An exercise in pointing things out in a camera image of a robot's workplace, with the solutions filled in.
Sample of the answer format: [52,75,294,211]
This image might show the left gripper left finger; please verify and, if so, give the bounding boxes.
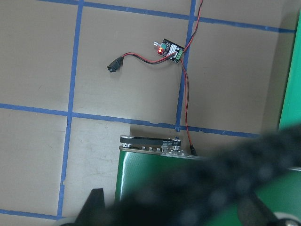
[73,188,105,226]

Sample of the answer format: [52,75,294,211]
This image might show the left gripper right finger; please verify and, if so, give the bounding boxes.
[237,193,278,226]

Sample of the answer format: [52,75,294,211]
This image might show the green conveyor belt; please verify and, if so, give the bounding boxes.
[115,141,301,226]

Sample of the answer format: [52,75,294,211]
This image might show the green plastic tray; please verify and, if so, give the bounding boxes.
[279,20,301,129]

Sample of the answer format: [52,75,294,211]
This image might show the black barrel plug connector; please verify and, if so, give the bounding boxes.
[107,56,124,73]

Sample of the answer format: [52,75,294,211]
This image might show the small motor controller board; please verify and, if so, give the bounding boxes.
[153,39,184,63]

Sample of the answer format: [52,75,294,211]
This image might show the red black power cable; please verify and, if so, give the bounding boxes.
[122,0,204,151]

